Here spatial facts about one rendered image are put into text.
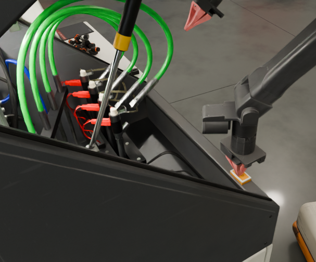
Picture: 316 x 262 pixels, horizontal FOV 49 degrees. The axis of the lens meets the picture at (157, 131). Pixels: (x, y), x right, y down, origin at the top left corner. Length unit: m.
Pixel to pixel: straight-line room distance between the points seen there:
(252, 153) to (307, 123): 1.91
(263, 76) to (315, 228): 1.16
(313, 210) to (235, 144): 1.02
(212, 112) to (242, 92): 0.08
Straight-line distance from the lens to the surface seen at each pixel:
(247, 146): 0.83
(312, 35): 0.65
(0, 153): 0.43
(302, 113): 2.83
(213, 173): 1.03
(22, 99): 0.79
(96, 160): 0.48
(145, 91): 0.89
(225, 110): 0.78
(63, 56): 1.13
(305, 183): 2.30
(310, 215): 1.79
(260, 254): 1.02
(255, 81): 0.71
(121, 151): 0.96
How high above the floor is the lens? 1.64
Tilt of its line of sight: 39 degrees down
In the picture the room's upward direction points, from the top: 6 degrees counter-clockwise
